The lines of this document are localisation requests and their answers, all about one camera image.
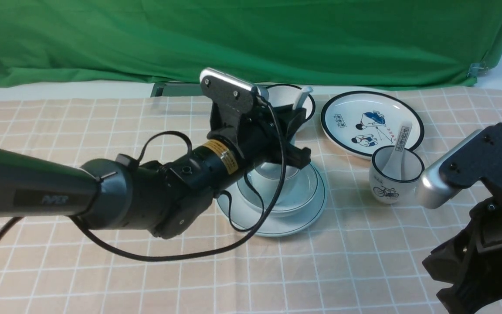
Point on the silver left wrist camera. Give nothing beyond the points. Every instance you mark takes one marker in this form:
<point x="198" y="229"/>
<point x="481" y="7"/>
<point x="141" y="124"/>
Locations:
<point x="229" y="91"/>

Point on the white spoon in cup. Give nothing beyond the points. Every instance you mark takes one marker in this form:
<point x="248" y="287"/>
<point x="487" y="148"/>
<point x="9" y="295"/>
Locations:
<point x="399" y="152"/>

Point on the white plate cartoon print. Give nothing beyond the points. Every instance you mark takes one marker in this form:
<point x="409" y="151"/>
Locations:
<point x="359" y="122"/>

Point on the white bowl dark rim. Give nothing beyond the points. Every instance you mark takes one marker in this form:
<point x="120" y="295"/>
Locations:
<point x="285" y="94"/>

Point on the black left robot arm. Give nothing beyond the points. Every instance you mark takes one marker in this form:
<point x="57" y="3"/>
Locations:
<point x="164" y="199"/>

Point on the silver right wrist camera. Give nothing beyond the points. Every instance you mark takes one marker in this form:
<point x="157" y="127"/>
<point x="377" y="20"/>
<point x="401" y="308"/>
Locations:
<point x="478" y="158"/>

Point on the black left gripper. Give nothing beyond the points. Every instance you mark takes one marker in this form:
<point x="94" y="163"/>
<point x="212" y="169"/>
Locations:
<point x="262" y="135"/>

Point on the green backdrop cloth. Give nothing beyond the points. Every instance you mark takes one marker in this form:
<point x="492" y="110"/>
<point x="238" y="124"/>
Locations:
<point x="390" y="44"/>

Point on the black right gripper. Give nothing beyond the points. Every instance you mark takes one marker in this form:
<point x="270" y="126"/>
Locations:
<point x="471" y="261"/>

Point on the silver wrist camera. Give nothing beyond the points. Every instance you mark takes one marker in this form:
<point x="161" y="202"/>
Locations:
<point x="229" y="91"/>
<point x="478" y="158"/>

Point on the metal backdrop clamp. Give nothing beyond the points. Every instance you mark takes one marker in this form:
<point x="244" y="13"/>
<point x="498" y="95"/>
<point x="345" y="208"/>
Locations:
<point x="477" y="69"/>

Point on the small pale blue cup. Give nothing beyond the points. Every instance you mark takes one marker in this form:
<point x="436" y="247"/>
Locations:
<point x="265" y="180"/>

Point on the pale blue shallow bowl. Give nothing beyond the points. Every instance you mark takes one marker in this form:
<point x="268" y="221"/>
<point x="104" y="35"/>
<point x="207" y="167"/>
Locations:
<point x="302" y="193"/>

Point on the white cup bicycle print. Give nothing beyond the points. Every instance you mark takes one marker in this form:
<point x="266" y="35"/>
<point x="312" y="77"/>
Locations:
<point x="389" y="189"/>

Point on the white ceramic spoon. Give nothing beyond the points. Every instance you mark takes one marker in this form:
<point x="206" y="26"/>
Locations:
<point x="301" y="97"/>

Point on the pale blue plate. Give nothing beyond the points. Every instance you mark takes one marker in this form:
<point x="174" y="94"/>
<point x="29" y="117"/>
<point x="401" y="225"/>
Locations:
<point x="243" y="217"/>

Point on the beige checkered tablecloth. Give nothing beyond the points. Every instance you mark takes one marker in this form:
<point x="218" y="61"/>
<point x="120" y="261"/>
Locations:
<point x="360" y="257"/>

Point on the grey metal frame bar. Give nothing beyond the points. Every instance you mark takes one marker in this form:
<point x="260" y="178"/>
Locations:
<point x="176" y="89"/>

